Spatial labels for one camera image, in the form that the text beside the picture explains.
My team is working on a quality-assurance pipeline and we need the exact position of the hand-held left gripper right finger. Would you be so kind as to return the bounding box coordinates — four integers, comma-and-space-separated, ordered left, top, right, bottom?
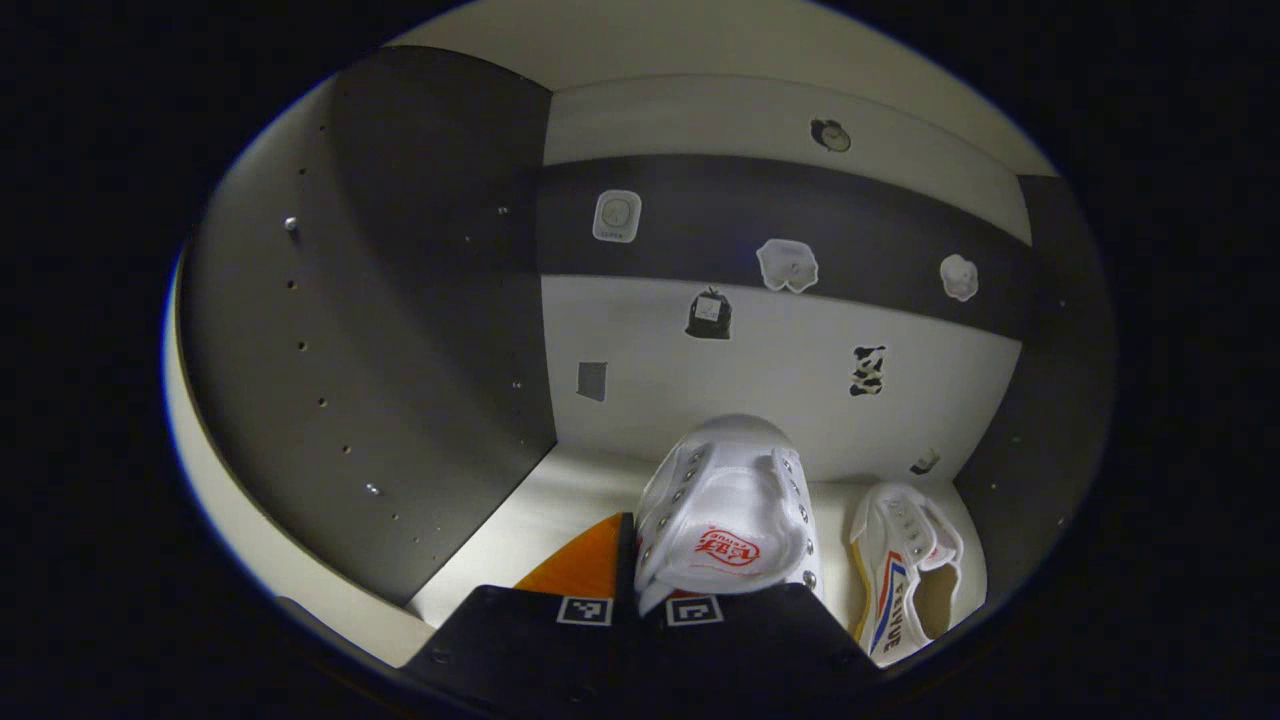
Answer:
640, 583, 886, 701

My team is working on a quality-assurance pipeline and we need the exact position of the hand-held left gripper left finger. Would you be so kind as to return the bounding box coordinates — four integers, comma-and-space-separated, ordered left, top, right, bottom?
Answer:
400, 512, 641, 701

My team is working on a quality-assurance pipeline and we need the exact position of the white canvas shoe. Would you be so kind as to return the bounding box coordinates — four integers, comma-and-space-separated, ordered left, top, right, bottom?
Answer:
633, 414, 824, 618
848, 482, 967, 668

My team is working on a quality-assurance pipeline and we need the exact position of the white shoe cabinet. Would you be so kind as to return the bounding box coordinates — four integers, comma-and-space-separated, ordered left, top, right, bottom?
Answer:
163, 0, 1119, 701

